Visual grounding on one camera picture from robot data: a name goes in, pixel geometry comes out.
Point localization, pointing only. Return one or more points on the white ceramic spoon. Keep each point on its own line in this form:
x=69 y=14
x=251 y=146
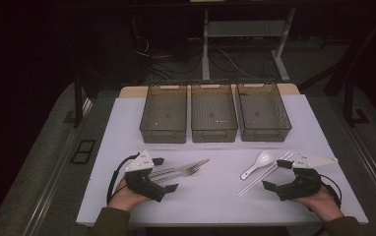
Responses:
x=264 y=159

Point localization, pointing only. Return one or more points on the silver fork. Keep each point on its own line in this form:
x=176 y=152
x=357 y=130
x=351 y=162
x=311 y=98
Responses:
x=191 y=171

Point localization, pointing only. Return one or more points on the white table mat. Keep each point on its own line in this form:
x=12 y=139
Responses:
x=209 y=203

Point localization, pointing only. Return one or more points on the person's left hand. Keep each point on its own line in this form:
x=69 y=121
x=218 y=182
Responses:
x=123 y=198

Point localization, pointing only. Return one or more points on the black metal stand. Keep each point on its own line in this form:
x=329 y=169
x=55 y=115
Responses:
x=350 y=98
x=77 y=105

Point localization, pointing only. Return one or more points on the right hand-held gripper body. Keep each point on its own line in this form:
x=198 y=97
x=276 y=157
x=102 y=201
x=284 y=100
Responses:
x=302 y=185

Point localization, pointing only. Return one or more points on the white metal desk frame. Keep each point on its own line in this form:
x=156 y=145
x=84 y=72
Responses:
x=241 y=29

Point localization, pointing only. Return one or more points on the brown transparent plastic basket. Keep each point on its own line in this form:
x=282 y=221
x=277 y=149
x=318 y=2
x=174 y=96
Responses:
x=164 y=114
x=262 y=111
x=213 y=113

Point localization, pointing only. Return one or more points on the metal fork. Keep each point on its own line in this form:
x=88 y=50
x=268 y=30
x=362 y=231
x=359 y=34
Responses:
x=194 y=164

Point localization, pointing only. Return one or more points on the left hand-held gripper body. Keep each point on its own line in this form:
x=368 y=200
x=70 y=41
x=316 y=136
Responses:
x=143 y=185

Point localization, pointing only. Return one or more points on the person's right hand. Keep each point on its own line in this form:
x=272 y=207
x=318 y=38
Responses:
x=322 y=205

